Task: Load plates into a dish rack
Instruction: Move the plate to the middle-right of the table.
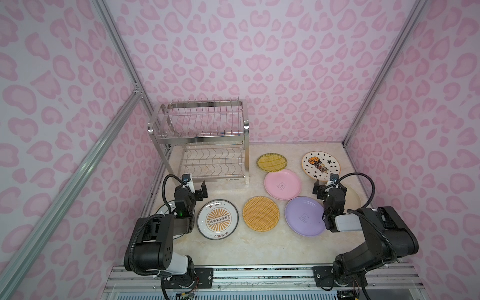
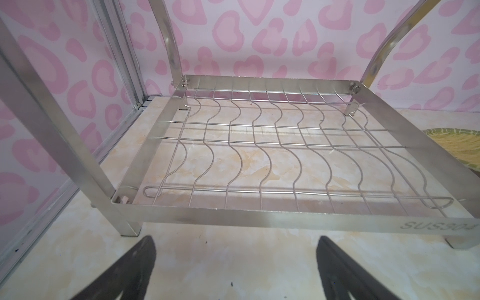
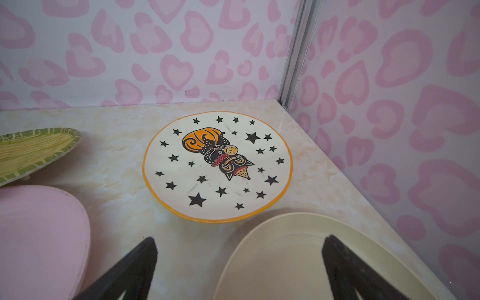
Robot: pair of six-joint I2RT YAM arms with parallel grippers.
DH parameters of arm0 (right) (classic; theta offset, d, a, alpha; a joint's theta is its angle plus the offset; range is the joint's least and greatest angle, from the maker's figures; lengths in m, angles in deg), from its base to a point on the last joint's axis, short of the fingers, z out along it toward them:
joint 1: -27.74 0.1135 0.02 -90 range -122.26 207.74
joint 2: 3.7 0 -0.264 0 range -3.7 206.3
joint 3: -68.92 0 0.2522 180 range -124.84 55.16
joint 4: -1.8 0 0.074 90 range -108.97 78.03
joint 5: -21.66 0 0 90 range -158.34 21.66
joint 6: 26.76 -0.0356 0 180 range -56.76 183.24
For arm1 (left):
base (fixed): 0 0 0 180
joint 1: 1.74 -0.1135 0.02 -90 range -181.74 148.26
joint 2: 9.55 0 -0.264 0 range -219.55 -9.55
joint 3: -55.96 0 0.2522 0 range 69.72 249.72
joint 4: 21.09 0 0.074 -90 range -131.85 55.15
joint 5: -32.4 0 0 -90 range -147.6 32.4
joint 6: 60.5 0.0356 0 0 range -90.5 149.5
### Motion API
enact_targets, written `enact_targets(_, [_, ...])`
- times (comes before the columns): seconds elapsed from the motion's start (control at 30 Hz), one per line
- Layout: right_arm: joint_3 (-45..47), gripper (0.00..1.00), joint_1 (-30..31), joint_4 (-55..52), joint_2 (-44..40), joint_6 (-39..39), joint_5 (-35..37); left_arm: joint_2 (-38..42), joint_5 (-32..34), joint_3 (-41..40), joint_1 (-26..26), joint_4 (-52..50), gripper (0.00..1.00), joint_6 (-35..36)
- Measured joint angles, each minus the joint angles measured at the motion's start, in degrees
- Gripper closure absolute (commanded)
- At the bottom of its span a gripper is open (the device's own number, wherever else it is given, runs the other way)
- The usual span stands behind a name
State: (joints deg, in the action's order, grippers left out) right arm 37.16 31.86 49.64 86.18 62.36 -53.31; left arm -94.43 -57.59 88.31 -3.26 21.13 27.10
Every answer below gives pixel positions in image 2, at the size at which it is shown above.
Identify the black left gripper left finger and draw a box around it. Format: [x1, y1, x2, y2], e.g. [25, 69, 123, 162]
[73, 236, 156, 300]

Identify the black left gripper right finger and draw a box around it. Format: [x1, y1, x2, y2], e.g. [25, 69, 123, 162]
[316, 236, 399, 300]

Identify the stainless steel dish rack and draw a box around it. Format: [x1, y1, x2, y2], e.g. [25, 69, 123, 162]
[1, 1, 480, 250]

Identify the green yellow woven plate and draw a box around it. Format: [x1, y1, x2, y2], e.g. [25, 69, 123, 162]
[423, 128, 480, 173]

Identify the aluminium frame profile left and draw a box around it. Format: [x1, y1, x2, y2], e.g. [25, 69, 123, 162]
[1, 1, 146, 281]

